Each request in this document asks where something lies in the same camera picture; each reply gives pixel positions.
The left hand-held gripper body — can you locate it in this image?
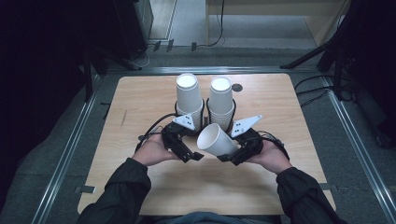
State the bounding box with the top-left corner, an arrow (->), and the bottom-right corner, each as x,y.
161,113 -> 197,157

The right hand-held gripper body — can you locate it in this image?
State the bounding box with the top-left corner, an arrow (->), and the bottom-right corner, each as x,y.
229,114 -> 265,166

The white paper cup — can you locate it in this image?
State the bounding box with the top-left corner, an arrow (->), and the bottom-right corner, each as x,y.
196,122 -> 240,158

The black double cup holder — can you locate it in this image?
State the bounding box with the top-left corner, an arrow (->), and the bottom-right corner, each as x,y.
174,98 -> 237,138

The stack of white cups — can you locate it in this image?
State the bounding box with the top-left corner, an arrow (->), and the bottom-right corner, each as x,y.
175,73 -> 205,132
207,77 -> 235,133

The person's left hand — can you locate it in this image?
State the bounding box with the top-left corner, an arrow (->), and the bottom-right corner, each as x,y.
132,133 -> 182,168

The person's right hand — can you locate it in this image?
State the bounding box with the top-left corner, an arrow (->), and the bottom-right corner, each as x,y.
247,139 -> 294,175

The black metal stand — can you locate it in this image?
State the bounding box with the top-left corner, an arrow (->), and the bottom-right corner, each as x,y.
81,46 -> 144,103

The dark cabinet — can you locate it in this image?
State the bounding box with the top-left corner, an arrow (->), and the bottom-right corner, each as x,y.
112,0 -> 154,61

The black tripod stand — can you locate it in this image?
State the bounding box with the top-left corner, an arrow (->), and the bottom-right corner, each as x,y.
279,0 -> 396,102

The light wooden furniture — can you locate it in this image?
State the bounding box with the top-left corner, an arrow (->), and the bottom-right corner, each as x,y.
205,0 -> 353,49

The left hand-held gripper black cable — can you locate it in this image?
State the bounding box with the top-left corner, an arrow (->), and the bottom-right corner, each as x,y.
134,112 -> 181,154

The hand-held gripper black cable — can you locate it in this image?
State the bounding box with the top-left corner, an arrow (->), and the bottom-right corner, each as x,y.
134,112 -> 181,154
257,130 -> 291,161

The right hand-held gripper black cable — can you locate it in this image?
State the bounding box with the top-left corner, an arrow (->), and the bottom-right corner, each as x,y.
257,130 -> 291,161

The metal floor rail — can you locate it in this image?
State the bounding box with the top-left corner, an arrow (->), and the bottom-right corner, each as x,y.
30,74 -> 101,224
106,65 -> 319,76
321,76 -> 396,224

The black floor cable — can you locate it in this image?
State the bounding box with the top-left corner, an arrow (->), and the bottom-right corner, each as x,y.
293,74 -> 336,91
295,87 -> 333,108

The white floor cable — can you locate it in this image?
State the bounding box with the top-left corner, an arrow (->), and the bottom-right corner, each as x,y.
133,43 -> 157,68

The grey metal table bracket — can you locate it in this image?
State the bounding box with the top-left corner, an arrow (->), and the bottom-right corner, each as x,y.
320,183 -> 340,192
74,185 -> 97,194

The black hanging cable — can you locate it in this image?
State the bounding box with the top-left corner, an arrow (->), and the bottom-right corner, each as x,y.
206,0 -> 226,49

